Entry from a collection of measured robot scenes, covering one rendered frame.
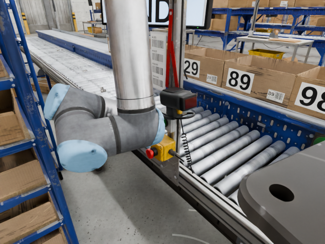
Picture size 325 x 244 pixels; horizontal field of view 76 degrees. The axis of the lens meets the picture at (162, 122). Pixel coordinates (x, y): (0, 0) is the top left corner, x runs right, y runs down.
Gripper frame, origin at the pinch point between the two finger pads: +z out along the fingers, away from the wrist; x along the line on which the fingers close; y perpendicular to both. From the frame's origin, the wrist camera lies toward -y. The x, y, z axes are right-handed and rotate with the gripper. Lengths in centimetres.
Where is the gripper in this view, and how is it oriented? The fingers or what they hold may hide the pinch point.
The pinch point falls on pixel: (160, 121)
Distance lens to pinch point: 74.5
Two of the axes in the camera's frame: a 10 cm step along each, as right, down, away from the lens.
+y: -2.6, 9.7, -0.1
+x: 6.9, 1.7, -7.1
